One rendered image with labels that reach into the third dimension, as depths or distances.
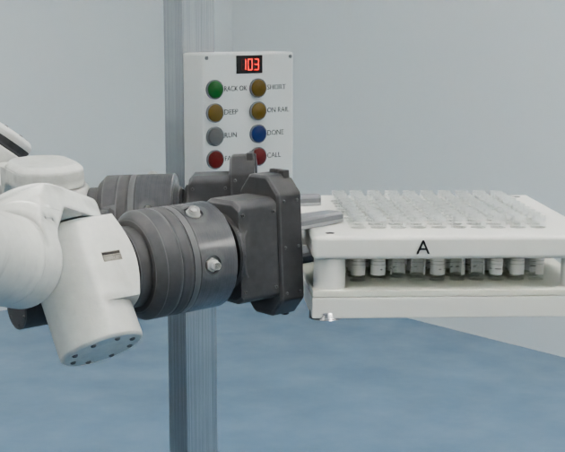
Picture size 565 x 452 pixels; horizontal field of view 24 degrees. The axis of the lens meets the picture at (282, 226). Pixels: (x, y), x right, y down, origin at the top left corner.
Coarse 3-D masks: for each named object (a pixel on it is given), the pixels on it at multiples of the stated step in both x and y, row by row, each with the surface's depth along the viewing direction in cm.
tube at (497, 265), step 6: (492, 216) 113; (498, 216) 114; (504, 216) 114; (492, 222) 113; (498, 222) 113; (504, 222) 113; (498, 228) 113; (492, 258) 114; (498, 258) 113; (504, 258) 114; (492, 264) 114; (498, 264) 113; (504, 264) 114; (492, 270) 114; (498, 270) 113; (492, 276) 114; (498, 276) 114
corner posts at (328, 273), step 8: (320, 264) 109; (328, 264) 109; (336, 264) 109; (344, 264) 110; (320, 272) 109; (328, 272) 109; (336, 272) 109; (344, 272) 110; (320, 280) 109; (328, 280) 109; (336, 280) 109; (344, 280) 110; (320, 288) 109; (328, 288) 109; (336, 288) 109
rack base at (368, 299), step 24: (312, 264) 120; (552, 264) 121; (312, 288) 110; (360, 288) 110; (384, 288) 110; (408, 288) 110; (432, 288) 110; (456, 288) 110; (480, 288) 110; (504, 288) 110; (528, 288) 111; (552, 288) 111; (312, 312) 109; (336, 312) 109; (360, 312) 109; (384, 312) 110; (408, 312) 110; (432, 312) 110; (456, 312) 110; (480, 312) 110; (504, 312) 110; (528, 312) 110; (552, 312) 111
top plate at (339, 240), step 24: (552, 216) 120; (312, 240) 108; (336, 240) 108; (360, 240) 108; (384, 240) 108; (408, 240) 109; (432, 240) 109; (456, 240) 109; (480, 240) 109; (504, 240) 109; (528, 240) 109; (552, 240) 110
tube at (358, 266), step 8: (352, 216) 112; (360, 216) 113; (352, 224) 112; (360, 224) 112; (352, 264) 113; (360, 264) 112; (352, 272) 113; (360, 272) 113; (352, 280) 113; (360, 280) 113
